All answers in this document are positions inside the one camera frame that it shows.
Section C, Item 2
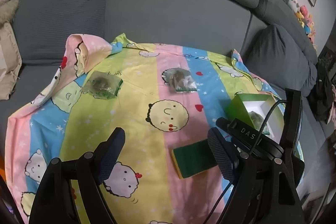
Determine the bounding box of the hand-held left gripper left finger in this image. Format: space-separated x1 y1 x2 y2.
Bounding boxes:
29 127 126 224

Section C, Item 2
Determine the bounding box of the grey square cushion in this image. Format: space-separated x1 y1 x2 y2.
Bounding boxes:
12 0 107 65
247 24 319 98

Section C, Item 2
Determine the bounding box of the black cable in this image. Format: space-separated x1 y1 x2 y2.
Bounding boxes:
205 99 288 224

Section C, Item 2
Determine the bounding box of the grey sofa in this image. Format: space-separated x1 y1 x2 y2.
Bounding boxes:
0 0 334 201

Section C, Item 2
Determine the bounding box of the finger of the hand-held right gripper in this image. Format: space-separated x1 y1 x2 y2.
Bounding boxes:
280 88 303 160

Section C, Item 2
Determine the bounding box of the cartoon printed blanket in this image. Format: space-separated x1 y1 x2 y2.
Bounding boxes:
5 33 302 224

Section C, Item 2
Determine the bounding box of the steel scrubber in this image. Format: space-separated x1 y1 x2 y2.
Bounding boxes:
161 67 197 93
248 110 271 135
83 70 124 102

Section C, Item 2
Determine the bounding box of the green and yellow scouring sponge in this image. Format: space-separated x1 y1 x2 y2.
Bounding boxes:
172 139 223 179

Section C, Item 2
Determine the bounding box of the green cardboard box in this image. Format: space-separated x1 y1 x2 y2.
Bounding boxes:
224 93 305 161

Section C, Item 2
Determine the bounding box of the beige fur-hooded puffer coat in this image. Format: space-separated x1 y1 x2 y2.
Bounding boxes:
0 0 23 101

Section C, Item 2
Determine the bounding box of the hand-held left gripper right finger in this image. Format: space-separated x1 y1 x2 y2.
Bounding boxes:
207 127 306 224

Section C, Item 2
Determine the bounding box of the dark clothes pile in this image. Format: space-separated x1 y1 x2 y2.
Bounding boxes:
307 67 336 125

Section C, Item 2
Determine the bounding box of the pile of plush toys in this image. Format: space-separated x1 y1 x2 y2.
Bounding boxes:
287 0 319 50

